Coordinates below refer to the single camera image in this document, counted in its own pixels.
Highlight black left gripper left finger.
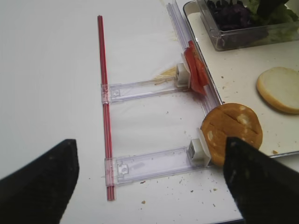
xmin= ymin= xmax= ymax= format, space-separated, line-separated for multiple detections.
xmin=0 ymin=139 xmax=79 ymax=224

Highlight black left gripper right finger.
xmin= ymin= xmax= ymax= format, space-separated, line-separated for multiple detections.
xmin=223 ymin=137 xmax=299 ymax=224

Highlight tomato slices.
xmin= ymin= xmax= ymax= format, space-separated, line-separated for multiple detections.
xmin=184 ymin=41 xmax=209 ymax=96

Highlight white pusher block tomato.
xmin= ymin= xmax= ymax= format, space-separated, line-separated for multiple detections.
xmin=175 ymin=54 xmax=191 ymax=89

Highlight green lettuce in container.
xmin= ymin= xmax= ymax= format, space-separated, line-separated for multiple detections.
xmin=247 ymin=0 xmax=299 ymax=42

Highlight purple lettuce leaves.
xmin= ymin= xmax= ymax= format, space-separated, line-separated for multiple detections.
xmin=206 ymin=0 xmax=254 ymax=31

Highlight white pusher block bun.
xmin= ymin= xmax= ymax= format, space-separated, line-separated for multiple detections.
xmin=187 ymin=128 xmax=211 ymax=167

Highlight toasted bun slice left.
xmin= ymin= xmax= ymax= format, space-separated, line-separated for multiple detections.
xmin=200 ymin=103 xmax=263 ymax=167

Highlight clear pusher track lower left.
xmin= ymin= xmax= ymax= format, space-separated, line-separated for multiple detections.
xmin=110 ymin=147 xmax=206 ymax=185

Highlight clear pusher track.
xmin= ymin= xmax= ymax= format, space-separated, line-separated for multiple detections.
xmin=110 ymin=147 xmax=206 ymax=185
xmin=101 ymin=77 xmax=189 ymax=104

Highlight bottom bun half on tray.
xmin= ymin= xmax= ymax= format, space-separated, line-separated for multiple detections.
xmin=256 ymin=67 xmax=299 ymax=114

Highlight white metal tray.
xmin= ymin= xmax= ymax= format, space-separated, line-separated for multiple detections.
xmin=183 ymin=1 xmax=299 ymax=155

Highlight clear pusher track upper left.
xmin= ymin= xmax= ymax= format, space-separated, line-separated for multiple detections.
xmin=101 ymin=77 xmax=189 ymax=104

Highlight clear plastic salad container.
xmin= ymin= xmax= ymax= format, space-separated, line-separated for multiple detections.
xmin=197 ymin=0 xmax=299 ymax=51

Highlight left red rail strip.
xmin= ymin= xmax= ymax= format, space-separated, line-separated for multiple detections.
xmin=98 ymin=15 xmax=116 ymax=201

